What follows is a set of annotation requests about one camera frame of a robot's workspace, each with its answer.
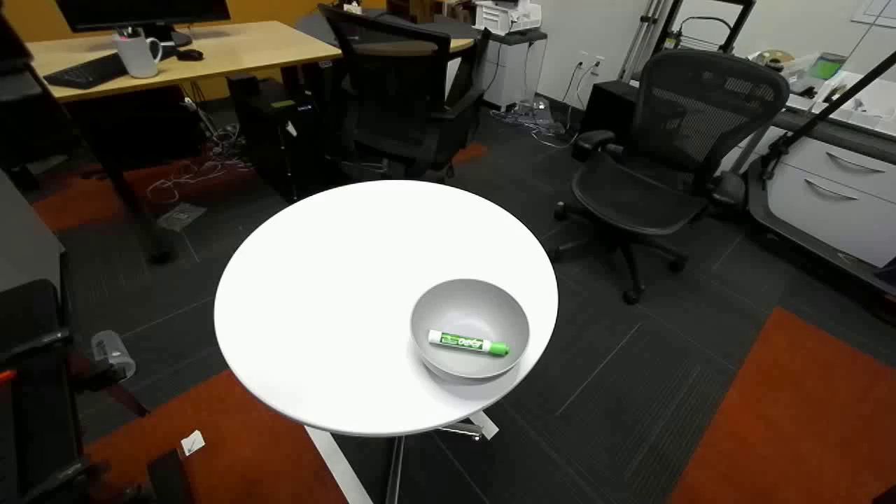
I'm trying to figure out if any black keyboard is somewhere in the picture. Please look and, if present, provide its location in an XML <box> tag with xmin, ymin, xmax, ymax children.
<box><xmin>41</xmin><ymin>50</ymin><xmax>134</xmax><ymax>92</ymax></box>

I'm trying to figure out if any green marker with white label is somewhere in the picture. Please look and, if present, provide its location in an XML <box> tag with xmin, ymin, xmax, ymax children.
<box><xmin>425</xmin><ymin>328</ymin><xmax>516</xmax><ymax>361</ymax></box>

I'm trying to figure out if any white mug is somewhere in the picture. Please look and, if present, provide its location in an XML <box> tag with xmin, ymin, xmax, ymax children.
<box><xmin>113</xmin><ymin>27</ymin><xmax>167</xmax><ymax>82</ymax></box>

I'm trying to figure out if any grey round bowl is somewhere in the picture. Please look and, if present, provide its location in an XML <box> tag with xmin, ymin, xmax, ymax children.
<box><xmin>408</xmin><ymin>278</ymin><xmax>531</xmax><ymax>383</ymax></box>

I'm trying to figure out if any white table base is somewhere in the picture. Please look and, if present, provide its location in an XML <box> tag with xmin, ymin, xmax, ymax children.
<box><xmin>302</xmin><ymin>408</ymin><xmax>503</xmax><ymax>504</ymax></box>

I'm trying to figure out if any green and white device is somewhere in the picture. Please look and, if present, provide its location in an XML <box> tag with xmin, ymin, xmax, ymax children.
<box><xmin>804</xmin><ymin>50</ymin><xmax>851</xmax><ymax>85</ymax></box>

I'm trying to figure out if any black equipment stand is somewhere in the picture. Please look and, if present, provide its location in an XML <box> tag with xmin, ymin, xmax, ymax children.
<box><xmin>0</xmin><ymin>278</ymin><xmax>198</xmax><ymax>504</ymax></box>

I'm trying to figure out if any black tripod pole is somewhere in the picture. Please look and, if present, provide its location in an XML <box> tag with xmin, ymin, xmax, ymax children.
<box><xmin>757</xmin><ymin>50</ymin><xmax>896</xmax><ymax>181</ymax></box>

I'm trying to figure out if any black computer tower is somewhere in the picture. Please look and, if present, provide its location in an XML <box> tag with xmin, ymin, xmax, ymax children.
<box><xmin>228</xmin><ymin>69</ymin><xmax>324</xmax><ymax>198</ymax></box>

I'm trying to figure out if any white drawer cabinet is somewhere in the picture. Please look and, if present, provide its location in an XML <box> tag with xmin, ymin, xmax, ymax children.
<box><xmin>744</xmin><ymin>86</ymin><xmax>896</xmax><ymax>303</ymax></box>

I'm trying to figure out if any black monitor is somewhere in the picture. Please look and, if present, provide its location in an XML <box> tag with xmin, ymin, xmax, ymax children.
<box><xmin>54</xmin><ymin>0</ymin><xmax>233</xmax><ymax>36</ymax></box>

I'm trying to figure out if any black mesh office chair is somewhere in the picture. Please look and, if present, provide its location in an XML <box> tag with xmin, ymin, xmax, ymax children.
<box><xmin>552</xmin><ymin>46</ymin><xmax>792</xmax><ymax>307</ymax></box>

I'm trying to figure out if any small white paper tag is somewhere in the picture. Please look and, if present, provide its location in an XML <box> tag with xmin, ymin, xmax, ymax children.
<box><xmin>179</xmin><ymin>428</ymin><xmax>209</xmax><ymax>460</ymax></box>

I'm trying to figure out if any black floor box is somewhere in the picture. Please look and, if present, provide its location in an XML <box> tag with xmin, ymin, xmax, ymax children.
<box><xmin>586</xmin><ymin>79</ymin><xmax>648</xmax><ymax>144</ymax></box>

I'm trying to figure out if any black padded office chair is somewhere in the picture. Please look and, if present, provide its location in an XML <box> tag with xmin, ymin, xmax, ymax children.
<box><xmin>320</xmin><ymin>2</ymin><xmax>494</xmax><ymax>181</ymax></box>

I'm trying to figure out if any light wooden desk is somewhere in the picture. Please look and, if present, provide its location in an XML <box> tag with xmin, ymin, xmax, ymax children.
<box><xmin>25</xmin><ymin>16</ymin><xmax>345</xmax><ymax>267</ymax></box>

